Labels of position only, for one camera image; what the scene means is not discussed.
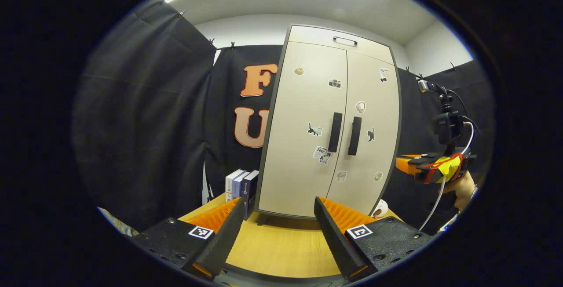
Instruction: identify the small white figurine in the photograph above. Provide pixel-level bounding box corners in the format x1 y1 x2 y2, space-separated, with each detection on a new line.
371 199 389 220

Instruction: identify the black door handle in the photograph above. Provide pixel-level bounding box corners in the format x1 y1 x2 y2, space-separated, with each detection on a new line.
347 116 363 156
328 112 344 153

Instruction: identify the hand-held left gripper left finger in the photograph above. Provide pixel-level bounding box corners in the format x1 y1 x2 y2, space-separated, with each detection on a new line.
128 197 246 282

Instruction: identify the pale shoe cabinet door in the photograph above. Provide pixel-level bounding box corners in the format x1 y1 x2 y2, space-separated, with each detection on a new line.
258 41 348 218
325 50 400 218

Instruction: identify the blue-grey book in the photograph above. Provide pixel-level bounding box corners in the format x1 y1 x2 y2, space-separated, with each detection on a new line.
232 170 252 200

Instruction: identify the dark navy book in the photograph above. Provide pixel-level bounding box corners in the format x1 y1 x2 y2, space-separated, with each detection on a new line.
241 170 260 221

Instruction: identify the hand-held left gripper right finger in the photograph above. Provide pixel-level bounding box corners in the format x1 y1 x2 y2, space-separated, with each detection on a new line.
314 196 437 282

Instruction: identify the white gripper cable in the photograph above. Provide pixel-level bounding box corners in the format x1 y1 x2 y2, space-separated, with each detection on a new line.
419 122 475 232

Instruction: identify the pale double-door shoe cabinet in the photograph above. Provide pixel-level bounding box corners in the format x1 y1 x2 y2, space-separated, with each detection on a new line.
254 24 402 221

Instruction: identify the black backdrop cloth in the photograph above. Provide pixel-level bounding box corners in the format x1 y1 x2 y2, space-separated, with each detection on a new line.
73 0 495 235

